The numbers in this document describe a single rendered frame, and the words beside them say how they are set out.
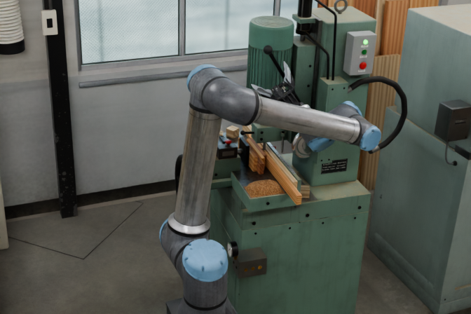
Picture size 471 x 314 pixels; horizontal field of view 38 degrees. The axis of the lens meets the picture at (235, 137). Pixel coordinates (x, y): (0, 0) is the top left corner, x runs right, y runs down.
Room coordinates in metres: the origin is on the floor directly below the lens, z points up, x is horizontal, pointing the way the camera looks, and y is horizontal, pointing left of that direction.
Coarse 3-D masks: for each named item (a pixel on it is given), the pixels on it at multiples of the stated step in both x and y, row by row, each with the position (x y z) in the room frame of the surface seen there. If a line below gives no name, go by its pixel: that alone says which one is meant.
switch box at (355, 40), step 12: (348, 36) 2.57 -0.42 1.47; (360, 36) 2.55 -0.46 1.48; (372, 36) 2.56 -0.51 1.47; (348, 48) 2.56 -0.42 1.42; (360, 48) 2.55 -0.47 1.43; (372, 48) 2.56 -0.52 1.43; (348, 60) 2.56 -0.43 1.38; (360, 60) 2.55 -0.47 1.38; (372, 60) 2.57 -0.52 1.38; (348, 72) 2.54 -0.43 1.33; (360, 72) 2.55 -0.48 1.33
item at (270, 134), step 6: (252, 126) 2.61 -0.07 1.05; (258, 126) 2.58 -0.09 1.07; (264, 126) 2.58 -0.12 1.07; (270, 126) 2.58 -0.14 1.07; (258, 132) 2.56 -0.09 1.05; (264, 132) 2.57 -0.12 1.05; (270, 132) 2.58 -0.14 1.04; (276, 132) 2.59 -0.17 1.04; (252, 138) 2.60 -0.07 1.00; (258, 138) 2.56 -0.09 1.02; (264, 138) 2.57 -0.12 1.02; (270, 138) 2.58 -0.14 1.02; (276, 138) 2.59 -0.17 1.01
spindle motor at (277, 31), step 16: (272, 16) 2.68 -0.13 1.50; (256, 32) 2.54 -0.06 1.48; (272, 32) 2.52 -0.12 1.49; (288, 32) 2.54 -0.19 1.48; (256, 48) 2.55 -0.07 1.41; (288, 48) 2.55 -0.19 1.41; (256, 64) 2.54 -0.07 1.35; (272, 64) 2.52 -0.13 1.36; (288, 64) 2.57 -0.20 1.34; (256, 80) 2.54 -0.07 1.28; (272, 80) 2.52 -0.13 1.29
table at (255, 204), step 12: (240, 168) 2.52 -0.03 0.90; (264, 168) 2.53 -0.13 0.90; (216, 180) 2.47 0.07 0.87; (228, 180) 2.47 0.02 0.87; (240, 180) 2.42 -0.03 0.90; (252, 180) 2.42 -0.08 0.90; (276, 180) 2.43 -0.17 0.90; (240, 192) 2.38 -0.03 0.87; (252, 204) 2.28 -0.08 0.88; (264, 204) 2.30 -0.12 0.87; (276, 204) 2.31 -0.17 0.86; (288, 204) 2.33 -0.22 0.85
